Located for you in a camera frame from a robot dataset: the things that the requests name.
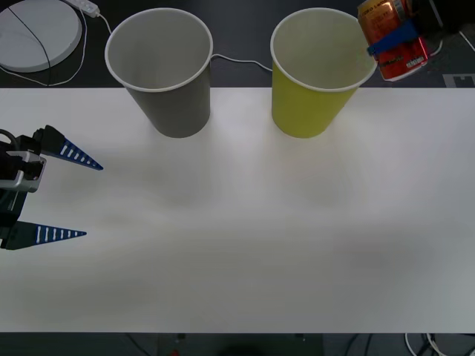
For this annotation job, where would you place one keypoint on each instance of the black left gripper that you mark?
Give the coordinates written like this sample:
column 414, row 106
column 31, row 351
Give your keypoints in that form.
column 9, row 207

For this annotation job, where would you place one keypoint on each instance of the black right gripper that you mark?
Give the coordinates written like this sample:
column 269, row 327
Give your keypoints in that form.
column 428, row 16

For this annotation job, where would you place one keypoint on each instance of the orange and red drink can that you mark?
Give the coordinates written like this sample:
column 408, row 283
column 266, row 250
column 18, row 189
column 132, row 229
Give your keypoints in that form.
column 404, row 63

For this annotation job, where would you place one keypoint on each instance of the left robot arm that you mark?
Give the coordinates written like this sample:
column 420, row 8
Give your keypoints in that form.
column 22, row 174

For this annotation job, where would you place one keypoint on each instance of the yellow-green plastic bin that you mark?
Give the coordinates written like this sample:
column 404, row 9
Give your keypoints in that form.
column 304, row 111

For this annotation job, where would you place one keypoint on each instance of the grey plastic bin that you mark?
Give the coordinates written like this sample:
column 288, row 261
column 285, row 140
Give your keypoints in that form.
column 178, row 111

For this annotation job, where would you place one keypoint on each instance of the white round disc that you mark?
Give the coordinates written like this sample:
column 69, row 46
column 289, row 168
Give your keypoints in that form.
column 22, row 41

